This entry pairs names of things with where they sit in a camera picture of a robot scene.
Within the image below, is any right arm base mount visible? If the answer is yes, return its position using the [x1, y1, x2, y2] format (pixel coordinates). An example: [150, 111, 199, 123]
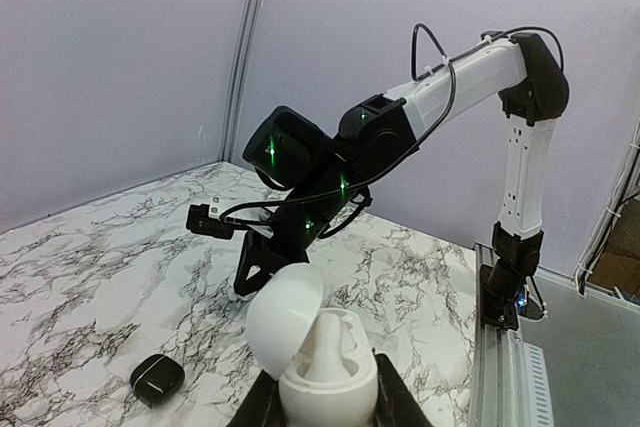
[479, 221, 544, 330]

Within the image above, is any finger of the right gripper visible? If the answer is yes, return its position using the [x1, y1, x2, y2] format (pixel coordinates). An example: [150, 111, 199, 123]
[234, 231, 308, 296]

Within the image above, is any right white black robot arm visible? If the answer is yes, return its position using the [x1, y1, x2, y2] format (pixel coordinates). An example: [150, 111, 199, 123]
[234, 27, 569, 300]

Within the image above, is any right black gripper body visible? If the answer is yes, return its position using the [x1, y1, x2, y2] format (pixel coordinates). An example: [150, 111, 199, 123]
[269, 166, 370, 267]

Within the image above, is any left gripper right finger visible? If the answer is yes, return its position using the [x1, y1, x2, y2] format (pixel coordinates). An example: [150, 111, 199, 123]
[372, 353, 433, 427]

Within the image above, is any front aluminium rail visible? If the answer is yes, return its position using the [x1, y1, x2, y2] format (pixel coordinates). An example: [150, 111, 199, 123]
[468, 244, 554, 426]

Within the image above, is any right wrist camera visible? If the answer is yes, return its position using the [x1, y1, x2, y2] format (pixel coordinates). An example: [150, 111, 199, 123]
[185, 195, 274, 241]

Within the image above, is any black earbud charging case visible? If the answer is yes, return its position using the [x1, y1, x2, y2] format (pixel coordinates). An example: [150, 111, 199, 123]
[129, 354, 185, 407]

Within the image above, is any white earbud charging case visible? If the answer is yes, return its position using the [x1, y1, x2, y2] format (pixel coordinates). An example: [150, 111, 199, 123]
[245, 263, 378, 426]

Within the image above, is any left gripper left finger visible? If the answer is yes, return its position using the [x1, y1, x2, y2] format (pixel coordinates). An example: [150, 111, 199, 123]
[229, 371, 285, 427]

